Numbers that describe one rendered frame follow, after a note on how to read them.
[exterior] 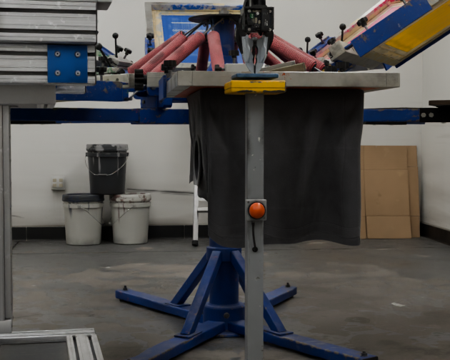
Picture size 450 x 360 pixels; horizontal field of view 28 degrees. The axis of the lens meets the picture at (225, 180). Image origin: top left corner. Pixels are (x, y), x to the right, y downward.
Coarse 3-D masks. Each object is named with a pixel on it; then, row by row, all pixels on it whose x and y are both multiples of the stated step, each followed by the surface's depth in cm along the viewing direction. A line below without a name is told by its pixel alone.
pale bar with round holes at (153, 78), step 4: (148, 72) 308; (152, 72) 308; (156, 72) 308; (160, 72) 308; (172, 72) 309; (148, 76) 308; (152, 76) 308; (156, 76) 308; (160, 76) 308; (148, 80) 308; (152, 80) 308; (156, 80) 308; (148, 84) 308; (152, 84) 308; (156, 84) 308
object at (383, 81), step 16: (176, 80) 230; (192, 80) 228; (208, 80) 229; (224, 80) 229; (272, 80) 231; (288, 80) 231; (304, 80) 232; (320, 80) 232; (336, 80) 233; (352, 80) 233; (368, 80) 234; (384, 80) 234
